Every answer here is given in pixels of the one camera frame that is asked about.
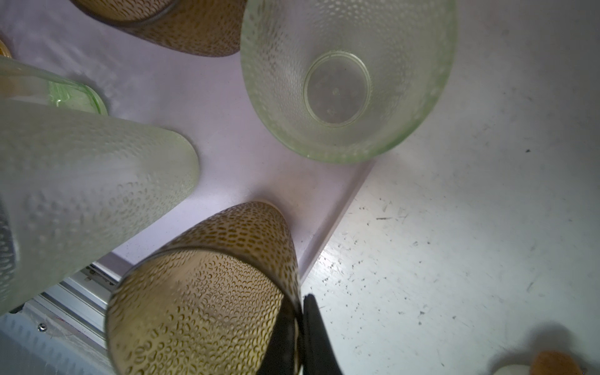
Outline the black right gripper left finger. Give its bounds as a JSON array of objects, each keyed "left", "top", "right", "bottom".
[{"left": 256, "top": 299, "right": 300, "bottom": 375}]

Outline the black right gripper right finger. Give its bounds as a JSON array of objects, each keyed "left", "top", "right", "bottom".
[{"left": 302, "top": 294, "right": 342, "bottom": 375}]

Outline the brown tall glass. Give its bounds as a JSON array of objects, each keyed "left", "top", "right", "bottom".
[{"left": 105, "top": 201, "right": 302, "bottom": 374}]

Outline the lilac plastic tray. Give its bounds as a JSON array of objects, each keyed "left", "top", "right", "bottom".
[{"left": 1, "top": 1, "right": 371, "bottom": 278}]

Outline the pale green frosted glass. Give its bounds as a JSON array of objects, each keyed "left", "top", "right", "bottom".
[{"left": 1, "top": 99, "right": 200, "bottom": 313}]

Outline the pale green short glass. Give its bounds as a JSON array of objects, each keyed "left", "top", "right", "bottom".
[{"left": 241, "top": 1, "right": 458, "bottom": 163}]

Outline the olive amber glass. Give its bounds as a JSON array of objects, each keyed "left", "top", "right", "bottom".
[{"left": 73, "top": 0, "right": 247, "bottom": 57}]

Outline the small green glass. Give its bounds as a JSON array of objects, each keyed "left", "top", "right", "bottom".
[{"left": 1, "top": 56, "right": 108, "bottom": 115}]

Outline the yellow glass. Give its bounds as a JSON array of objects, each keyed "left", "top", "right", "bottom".
[{"left": 0, "top": 41, "right": 12, "bottom": 58}]

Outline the brown white bear toy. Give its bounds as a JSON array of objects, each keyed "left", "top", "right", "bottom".
[{"left": 494, "top": 351, "right": 584, "bottom": 375}]

